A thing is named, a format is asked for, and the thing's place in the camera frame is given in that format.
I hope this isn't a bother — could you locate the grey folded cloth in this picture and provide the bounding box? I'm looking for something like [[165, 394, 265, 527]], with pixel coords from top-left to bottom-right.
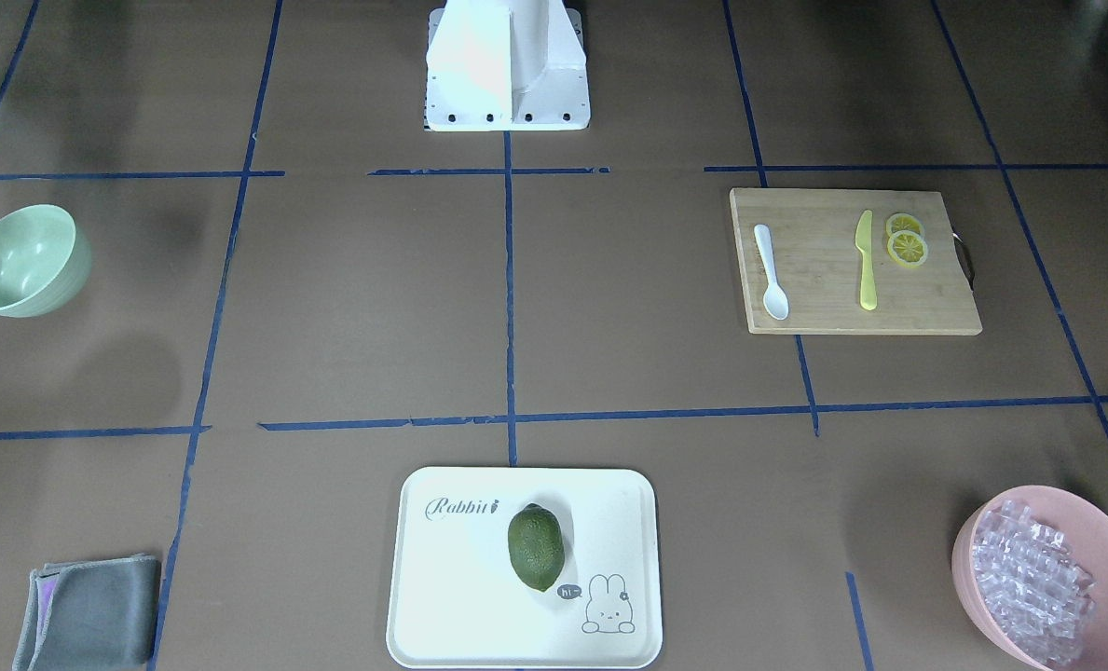
[[11, 554, 161, 670]]

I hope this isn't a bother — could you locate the bamboo cutting board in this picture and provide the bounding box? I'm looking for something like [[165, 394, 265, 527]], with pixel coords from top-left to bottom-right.
[[730, 187, 982, 336]]

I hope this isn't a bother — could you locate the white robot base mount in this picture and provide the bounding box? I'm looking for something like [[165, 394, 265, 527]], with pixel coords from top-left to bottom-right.
[[423, 1, 592, 132]]

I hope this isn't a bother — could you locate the clear ice cubes pile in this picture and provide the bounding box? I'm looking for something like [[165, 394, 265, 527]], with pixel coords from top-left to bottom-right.
[[970, 500, 1096, 668]]

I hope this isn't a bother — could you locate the pink bowl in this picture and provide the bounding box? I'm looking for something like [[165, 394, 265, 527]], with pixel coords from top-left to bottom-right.
[[951, 485, 1108, 670]]

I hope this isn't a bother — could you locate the upper lemon slice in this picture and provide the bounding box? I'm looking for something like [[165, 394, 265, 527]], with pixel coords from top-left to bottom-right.
[[884, 211, 925, 238]]

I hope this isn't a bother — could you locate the metal board handle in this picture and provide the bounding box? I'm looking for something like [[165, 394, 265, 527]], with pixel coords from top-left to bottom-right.
[[952, 233, 976, 292]]

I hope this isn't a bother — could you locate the lemon slice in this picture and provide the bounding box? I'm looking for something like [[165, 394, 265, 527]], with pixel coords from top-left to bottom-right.
[[885, 230, 929, 268], [884, 211, 925, 238]]

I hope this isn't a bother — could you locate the green avocado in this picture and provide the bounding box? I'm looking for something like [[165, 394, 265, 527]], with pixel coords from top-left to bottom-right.
[[507, 502, 566, 592]]

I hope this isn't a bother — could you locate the white plastic spoon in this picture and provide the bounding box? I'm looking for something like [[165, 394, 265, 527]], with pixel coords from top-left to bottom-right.
[[755, 224, 789, 322]]

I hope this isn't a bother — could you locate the lower lemon slice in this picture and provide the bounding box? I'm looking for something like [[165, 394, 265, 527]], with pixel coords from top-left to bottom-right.
[[885, 230, 929, 268]]

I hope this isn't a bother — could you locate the cream rabbit tray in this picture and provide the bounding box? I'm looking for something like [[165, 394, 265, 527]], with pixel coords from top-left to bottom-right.
[[386, 466, 663, 670]]

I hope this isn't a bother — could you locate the yellow plastic knife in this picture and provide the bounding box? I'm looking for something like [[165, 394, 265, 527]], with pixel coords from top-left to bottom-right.
[[855, 209, 878, 311]]

